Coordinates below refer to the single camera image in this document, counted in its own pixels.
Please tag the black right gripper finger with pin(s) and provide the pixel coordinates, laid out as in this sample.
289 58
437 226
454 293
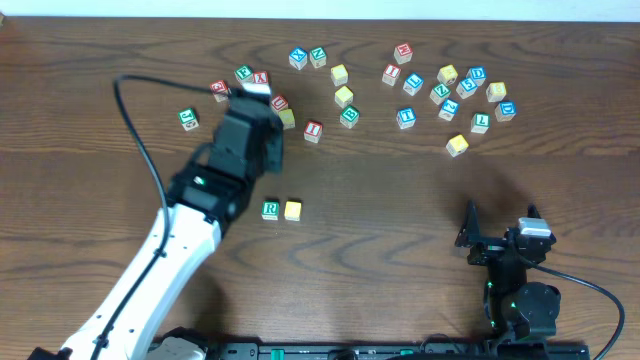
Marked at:
532 212
470 228

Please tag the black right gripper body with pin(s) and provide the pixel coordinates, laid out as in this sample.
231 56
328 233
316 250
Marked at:
495 244

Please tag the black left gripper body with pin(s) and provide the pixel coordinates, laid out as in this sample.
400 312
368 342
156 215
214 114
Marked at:
273 140

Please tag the green R block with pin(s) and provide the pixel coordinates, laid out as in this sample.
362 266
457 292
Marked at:
270 210

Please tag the yellow O block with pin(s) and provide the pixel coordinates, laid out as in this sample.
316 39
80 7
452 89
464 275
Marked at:
293 210

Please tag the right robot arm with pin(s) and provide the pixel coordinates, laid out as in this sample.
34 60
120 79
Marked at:
522 313

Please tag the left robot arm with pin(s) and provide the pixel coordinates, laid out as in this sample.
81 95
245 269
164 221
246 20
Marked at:
203 199

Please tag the yellow K side block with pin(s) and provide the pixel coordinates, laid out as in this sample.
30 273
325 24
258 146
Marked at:
287 118

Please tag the red U block upper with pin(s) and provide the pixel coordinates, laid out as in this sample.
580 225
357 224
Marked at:
279 103

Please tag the red G block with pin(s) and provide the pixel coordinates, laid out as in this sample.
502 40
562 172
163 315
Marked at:
220 90

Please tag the red I block centre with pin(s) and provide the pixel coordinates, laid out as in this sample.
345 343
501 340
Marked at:
313 131

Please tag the red i block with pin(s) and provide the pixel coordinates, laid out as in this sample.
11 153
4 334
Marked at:
313 131
391 74

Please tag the red Y block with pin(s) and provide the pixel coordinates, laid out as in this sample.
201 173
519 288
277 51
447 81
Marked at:
261 77

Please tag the green J block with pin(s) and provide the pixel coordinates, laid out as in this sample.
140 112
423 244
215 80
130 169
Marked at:
188 119

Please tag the green F block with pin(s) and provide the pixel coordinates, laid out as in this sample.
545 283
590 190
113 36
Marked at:
244 74

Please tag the blue X block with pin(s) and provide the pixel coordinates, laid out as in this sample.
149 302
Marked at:
298 58

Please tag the green B block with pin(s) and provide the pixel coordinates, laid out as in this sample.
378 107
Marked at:
349 116

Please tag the green L block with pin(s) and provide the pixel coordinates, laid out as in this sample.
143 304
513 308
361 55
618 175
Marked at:
480 123

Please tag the yellow block mid centre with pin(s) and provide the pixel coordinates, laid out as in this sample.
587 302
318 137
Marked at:
344 96

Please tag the blue D block right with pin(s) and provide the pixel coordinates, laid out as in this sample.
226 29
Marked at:
505 111

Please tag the blue d block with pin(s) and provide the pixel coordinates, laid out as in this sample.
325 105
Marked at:
505 111
477 74

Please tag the green N block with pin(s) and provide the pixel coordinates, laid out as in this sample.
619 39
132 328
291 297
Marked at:
318 57

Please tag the yellow block upper centre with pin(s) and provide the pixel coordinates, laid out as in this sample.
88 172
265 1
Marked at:
339 75

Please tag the yellow block far right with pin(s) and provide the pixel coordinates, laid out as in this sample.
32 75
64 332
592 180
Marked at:
496 92

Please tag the blue Z block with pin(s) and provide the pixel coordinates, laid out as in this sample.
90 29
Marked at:
448 110

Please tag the blue T block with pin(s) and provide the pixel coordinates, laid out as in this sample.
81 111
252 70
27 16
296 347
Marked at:
406 118

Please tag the blue S block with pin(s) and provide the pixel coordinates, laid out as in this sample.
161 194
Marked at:
466 87

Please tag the green Z block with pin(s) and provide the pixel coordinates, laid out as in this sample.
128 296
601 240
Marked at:
440 93

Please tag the blue D block upper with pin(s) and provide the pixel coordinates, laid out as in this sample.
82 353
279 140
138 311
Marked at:
477 74

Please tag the red I block right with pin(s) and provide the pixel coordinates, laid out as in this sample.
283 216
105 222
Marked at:
391 74

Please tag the yellow block ball side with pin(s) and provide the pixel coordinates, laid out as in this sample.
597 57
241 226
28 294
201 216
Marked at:
447 75

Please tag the blue L block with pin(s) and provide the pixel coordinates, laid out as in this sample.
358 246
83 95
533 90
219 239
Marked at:
413 84

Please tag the red H block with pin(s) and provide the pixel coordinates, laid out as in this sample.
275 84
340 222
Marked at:
403 53

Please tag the black mounting rail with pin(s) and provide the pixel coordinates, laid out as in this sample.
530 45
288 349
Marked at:
177 348

